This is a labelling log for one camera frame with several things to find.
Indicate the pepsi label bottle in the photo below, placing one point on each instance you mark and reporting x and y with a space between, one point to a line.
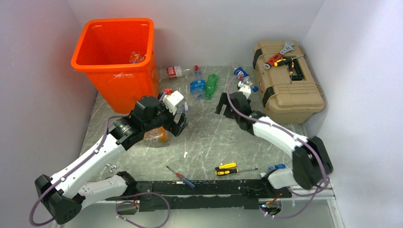
241 74

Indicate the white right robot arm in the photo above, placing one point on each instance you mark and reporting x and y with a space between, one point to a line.
310 161

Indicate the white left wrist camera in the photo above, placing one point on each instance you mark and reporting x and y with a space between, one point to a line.
174 101

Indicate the orange plastic bin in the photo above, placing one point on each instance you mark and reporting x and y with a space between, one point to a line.
102 53

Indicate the black yellow screwdriver on table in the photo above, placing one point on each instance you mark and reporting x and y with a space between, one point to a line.
224 172

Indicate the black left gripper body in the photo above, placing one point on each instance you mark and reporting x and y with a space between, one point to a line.
166 118

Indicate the crushed orange label bottle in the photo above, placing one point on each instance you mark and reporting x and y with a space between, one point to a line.
156 135

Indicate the blue label clear bottle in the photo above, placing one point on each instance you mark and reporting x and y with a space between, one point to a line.
136 57

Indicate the blue label crushed bottle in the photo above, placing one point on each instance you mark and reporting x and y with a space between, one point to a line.
197 86

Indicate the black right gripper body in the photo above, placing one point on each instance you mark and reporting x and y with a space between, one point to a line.
248 101

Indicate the green plastic bottle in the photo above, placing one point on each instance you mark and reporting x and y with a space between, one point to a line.
211 85

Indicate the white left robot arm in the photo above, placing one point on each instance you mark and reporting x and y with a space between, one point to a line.
67 192

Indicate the yellow black screwdriver on toolbox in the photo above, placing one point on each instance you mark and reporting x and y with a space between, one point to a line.
285 61

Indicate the red blue screwdriver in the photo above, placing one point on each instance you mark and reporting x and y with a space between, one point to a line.
185 180

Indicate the red label clear bottle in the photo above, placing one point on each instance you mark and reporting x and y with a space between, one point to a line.
176 72

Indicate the tan plastic toolbox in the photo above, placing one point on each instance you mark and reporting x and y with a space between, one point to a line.
289 93

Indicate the clear bottle white cap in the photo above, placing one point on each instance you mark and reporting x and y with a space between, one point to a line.
185 108

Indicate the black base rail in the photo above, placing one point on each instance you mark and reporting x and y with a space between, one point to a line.
208 194

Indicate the silver adjustable wrench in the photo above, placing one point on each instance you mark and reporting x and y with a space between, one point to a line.
288 47

